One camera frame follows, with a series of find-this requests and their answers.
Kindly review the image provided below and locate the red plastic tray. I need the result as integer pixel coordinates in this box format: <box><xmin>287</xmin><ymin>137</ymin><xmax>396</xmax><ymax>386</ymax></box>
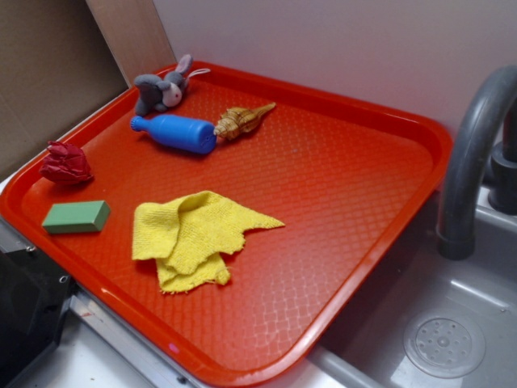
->
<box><xmin>1</xmin><ymin>65</ymin><xmax>452</xmax><ymax>387</ymax></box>

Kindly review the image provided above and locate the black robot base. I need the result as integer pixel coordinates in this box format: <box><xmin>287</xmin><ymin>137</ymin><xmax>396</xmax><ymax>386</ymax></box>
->
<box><xmin>1</xmin><ymin>248</ymin><xmax>75</xmax><ymax>387</ymax></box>

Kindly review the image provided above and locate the grey plush elephant toy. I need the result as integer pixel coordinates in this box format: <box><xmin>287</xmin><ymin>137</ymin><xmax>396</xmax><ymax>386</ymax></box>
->
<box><xmin>133</xmin><ymin>54</ymin><xmax>211</xmax><ymax>117</ymax></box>

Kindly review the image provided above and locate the grey curved faucet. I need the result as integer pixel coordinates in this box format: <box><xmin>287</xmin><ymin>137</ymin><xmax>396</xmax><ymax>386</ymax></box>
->
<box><xmin>436</xmin><ymin>65</ymin><xmax>516</xmax><ymax>260</ymax></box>

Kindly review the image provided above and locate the sink drain strainer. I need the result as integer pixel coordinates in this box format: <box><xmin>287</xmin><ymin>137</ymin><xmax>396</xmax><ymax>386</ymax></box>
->
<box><xmin>403</xmin><ymin>309</ymin><xmax>486</xmax><ymax>379</ymax></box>

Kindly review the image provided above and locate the yellow cloth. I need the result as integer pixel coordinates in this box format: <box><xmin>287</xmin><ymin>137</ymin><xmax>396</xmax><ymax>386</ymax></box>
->
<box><xmin>132</xmin><ymin>191</ymin><xmax>284</xmax><ymax>294</ymax></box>

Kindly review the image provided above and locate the crumpled red paper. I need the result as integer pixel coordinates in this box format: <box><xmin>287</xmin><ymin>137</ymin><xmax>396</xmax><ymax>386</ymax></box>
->
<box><xmin>39</xmin><ymin>141</ymin><xmax>94</xmax><ymax>185</ymax></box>

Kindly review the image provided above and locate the black faucet handle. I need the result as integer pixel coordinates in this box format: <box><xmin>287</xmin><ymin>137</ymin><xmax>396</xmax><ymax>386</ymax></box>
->
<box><xmin>489</xmin><ymin>103</ymin><xmax>516</xmax><ymax>215</ymax></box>

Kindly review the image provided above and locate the blue plastic bottle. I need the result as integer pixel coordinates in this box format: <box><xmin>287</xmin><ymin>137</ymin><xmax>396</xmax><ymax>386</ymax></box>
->
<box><xmin>130</xmin><ymin>114</ymin><xmax>217</xmax><ymax>154</ymax></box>

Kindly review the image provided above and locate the tan spiral seashell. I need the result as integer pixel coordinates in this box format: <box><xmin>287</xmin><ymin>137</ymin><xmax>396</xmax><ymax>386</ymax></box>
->
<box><xmin>213</xmin><ymin>103</ymin><xmax>276</xmax><ymax>141</ymax></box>

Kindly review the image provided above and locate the grey plastic sink basin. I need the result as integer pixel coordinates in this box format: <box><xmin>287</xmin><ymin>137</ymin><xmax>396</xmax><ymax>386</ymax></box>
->
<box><xmin>309</xmin><ymin>197</ymin><xmax>516</xmax><ymax>387</ymax></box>

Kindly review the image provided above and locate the brown cardboard panel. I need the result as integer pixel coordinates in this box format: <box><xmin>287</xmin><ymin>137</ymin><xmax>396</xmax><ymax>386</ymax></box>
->
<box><xmin>1</xmin><ymin>1</ymin><xmax>175</xmax><ymax>179</ymax></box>

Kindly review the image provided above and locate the green rectangular block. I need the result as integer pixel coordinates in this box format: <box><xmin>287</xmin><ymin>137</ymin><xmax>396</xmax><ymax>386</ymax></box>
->
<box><xmin>42</xmin><ymin>200</ymin><xmax>111</xmax><ymax>234</ymax></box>

